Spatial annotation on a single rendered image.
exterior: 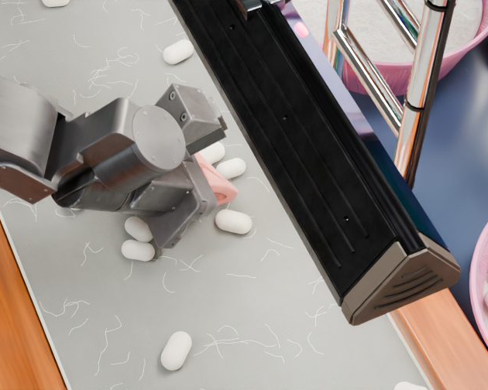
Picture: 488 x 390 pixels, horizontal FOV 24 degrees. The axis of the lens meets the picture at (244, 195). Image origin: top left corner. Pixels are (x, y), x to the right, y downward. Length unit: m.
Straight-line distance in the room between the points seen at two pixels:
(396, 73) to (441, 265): 0.54
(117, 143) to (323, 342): 0.29
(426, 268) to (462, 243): 0.50
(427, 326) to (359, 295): 0.34
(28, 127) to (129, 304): 0.23
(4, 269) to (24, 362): 0.11
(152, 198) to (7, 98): 0.16
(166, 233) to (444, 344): 0.27
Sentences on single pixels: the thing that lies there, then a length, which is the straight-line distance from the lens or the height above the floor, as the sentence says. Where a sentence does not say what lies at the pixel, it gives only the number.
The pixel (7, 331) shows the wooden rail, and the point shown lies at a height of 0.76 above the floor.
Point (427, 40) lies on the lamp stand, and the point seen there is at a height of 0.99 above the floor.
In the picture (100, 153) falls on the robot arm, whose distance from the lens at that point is 0.92.
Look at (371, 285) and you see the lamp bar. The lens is 0.70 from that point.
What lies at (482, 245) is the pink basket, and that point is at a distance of 1.09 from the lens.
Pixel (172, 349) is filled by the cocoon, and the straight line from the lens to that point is 1.03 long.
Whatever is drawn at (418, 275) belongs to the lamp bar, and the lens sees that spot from 0.70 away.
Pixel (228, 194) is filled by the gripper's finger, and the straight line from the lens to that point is 1.10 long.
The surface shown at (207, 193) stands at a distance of 1.02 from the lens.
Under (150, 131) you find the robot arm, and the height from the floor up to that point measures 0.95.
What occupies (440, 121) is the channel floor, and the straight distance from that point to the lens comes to 1.28.
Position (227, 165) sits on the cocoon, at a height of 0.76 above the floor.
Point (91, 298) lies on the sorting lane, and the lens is 1.08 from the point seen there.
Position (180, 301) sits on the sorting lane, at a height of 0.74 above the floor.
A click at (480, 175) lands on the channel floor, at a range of 1.25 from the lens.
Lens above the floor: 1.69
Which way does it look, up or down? 57 degrees down
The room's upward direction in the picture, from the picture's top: straight up
